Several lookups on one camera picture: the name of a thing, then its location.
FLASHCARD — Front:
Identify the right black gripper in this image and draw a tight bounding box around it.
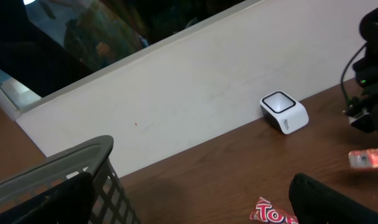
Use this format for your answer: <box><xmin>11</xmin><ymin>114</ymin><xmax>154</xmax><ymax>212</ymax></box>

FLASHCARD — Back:
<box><xmin>343</xmin><ymin>89</ymin><xmax>378</xmax><ymax>133</ymax></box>

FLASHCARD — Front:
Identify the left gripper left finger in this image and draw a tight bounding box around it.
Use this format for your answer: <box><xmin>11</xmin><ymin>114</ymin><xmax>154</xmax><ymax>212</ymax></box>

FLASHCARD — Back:
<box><xmin>0</xmin><ymin>172</ymin><xmax>95</xmax><ymax>224</ymax></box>

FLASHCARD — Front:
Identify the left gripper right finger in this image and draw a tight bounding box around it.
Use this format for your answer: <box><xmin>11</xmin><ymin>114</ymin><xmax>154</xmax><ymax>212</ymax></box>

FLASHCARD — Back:
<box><xmin>288</xmin><ymin>173</ymin><xmax>378</xmax><ymax>224</ymax></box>

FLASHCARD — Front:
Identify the orange tissue pack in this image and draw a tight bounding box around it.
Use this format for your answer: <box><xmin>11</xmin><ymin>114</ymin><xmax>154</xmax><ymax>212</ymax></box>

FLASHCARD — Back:
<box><xmin>348</xmin><ymin>148</ymin><xmax>378</xmax><ymax>169</ymax></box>

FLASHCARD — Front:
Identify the red chocolate bar wrapper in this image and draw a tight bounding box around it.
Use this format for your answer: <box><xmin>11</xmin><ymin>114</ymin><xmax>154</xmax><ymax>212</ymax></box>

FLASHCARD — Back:
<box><xmin>249</xmin><ymin>197</ymin><xmax>299</xmax><ymax>224</ymax></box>

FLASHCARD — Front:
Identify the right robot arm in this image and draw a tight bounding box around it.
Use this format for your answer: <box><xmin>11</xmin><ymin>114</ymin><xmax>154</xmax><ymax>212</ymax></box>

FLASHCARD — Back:
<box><xmin>340</xmin><ymin>7</ymin><xmax>378</xmax><ymax>133</ymax></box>

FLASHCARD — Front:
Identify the white barcode scanner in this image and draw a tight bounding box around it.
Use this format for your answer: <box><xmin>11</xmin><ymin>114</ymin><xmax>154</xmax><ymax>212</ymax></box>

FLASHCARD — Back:
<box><xmin>259</xmin><ymin>91</ymin><xmax>309</xmax><ymax>134</ymax></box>

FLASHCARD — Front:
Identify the grey plastic shopping basket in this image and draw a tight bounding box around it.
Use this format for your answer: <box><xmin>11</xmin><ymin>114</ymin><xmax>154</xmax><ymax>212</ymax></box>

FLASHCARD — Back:
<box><xmin>0</xmin><ymin>135</ymin><xmax>141</xmax><ymax>224</ymax></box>

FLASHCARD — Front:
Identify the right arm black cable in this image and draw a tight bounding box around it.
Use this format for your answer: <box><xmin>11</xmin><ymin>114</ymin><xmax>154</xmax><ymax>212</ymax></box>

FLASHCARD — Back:
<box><xmin>340</xmin><ymin>43</ymin><xmax>367</xmax><ymax>108</ymax></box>

